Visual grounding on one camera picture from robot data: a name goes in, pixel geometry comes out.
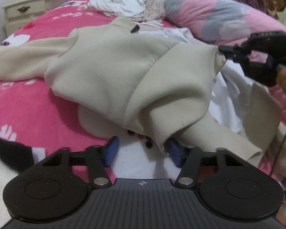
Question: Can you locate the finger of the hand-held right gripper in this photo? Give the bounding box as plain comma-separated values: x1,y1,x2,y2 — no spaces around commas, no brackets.
218,45,251,55
225,53,250,64

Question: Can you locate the pink floral bed blanket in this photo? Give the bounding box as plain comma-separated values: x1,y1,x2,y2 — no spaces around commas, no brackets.
0,0,286,210

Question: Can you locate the pink grey floral quilt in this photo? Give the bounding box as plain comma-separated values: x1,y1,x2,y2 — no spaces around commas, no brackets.
164,0,286,64

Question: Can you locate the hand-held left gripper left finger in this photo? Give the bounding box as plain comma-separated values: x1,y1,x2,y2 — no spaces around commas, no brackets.
42,136,120,189

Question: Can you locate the beige jacket with black trim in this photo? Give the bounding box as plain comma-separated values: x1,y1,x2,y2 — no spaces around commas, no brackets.
0,17,284,163

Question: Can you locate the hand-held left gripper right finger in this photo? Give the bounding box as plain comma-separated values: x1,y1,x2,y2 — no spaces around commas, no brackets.
165,138,245,188

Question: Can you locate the white clothing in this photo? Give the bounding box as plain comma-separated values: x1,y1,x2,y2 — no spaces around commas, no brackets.
87,0,149,19

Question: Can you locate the pink checked clothing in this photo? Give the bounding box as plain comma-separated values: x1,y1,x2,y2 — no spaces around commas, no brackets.
143,0,166,22

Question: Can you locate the cream nightstand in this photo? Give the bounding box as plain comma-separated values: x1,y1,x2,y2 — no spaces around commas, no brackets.
2,0,68,37

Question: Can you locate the dark cloth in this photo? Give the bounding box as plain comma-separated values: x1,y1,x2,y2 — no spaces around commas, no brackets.
0,135,34,173

